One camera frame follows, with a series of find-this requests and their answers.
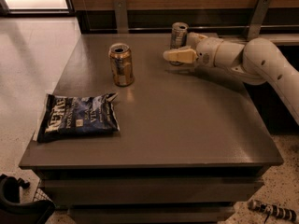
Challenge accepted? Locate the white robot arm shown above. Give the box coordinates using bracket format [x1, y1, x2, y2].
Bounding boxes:
[163, 33, 299, 124]

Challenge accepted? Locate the blue chip bag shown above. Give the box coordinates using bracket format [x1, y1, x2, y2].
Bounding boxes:
[34, 93, 120, 143]

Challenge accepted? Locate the gold soda can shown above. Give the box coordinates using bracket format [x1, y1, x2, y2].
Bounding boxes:
[108, 43, 135, 87]

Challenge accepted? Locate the right metal bracket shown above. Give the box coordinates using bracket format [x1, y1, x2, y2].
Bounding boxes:
[246, 0, 272, 41]

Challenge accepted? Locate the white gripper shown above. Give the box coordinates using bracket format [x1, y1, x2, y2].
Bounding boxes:
[163, 32, 223, 67]

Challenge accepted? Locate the silver redbull can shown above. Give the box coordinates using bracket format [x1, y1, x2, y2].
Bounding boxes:
[169, 21, 190, 67]

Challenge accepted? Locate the grey drawer cabinet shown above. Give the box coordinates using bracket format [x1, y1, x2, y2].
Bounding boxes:
[20, 35, 282, 211]

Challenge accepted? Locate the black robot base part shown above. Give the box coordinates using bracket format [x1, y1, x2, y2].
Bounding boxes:
[0, 175, 55, 224]

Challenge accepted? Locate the grey drawer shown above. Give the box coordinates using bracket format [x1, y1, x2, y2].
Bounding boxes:
[41, 177, 263, 206]
[68, 206, 235, 224]

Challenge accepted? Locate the left metal bracket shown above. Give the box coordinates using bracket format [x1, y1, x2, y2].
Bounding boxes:
[113, 0, 129, 34]

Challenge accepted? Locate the lower grey drawer front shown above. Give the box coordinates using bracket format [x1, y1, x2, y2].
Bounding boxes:
[68, 206, 235, 224]

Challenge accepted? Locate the upper grey drawer front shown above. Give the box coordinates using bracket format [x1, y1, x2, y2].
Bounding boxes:
[41, 177, 263, 206]

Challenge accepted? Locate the black white striped cable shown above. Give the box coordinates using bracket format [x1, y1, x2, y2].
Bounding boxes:
[247, 199, 299, 224]

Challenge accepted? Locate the metal bracket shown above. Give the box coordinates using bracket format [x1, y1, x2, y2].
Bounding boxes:
[246, 0, 272, 41]
[113, 0, 129, 34]

